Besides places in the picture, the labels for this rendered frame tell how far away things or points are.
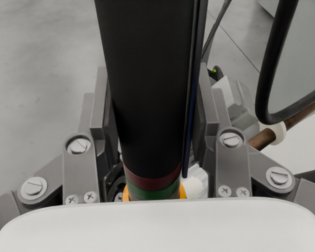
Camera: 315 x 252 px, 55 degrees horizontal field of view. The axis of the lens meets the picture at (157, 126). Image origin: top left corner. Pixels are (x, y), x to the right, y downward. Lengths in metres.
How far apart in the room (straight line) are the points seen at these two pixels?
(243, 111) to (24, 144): 1.75
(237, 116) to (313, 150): 0.16
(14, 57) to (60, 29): 0.54
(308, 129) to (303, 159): 0.06
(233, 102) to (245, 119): 0.05
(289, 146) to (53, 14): 3.09
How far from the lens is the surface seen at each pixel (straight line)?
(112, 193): 0.44
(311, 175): 0.36
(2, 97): 2.61
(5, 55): 3.04
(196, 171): 0.25
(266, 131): 0.29
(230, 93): 0.64
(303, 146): 0.60
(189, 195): 0.24
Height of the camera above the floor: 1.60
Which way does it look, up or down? 49 degrees down
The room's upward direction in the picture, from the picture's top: 1 degrees counter-clockwise
